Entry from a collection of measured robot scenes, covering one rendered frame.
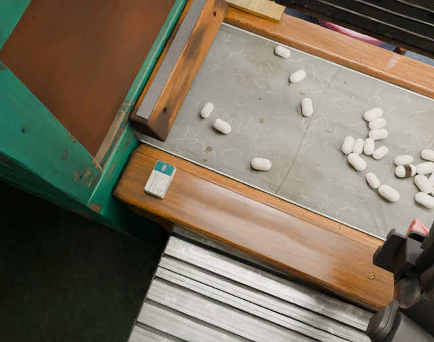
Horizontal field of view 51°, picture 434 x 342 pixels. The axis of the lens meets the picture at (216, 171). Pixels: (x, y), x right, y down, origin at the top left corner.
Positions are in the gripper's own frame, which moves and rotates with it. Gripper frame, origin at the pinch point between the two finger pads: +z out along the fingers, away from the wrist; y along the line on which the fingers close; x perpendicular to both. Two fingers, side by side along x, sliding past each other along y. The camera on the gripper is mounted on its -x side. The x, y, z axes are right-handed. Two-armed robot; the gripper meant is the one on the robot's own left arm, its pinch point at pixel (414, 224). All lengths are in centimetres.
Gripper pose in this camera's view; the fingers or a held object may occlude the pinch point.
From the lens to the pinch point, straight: 77.4
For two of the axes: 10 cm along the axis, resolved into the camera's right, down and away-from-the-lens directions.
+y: -9.1, -4.0, 1.2
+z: 3.3, -5.0, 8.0
